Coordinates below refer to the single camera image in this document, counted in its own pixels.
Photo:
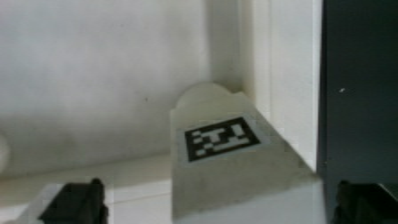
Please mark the white leg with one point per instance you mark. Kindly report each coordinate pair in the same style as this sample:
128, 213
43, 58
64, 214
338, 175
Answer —
244, 182

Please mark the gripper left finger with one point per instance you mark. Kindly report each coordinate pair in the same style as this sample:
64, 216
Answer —
76, 207

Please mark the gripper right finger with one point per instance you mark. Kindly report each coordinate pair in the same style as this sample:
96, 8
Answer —
366, 203

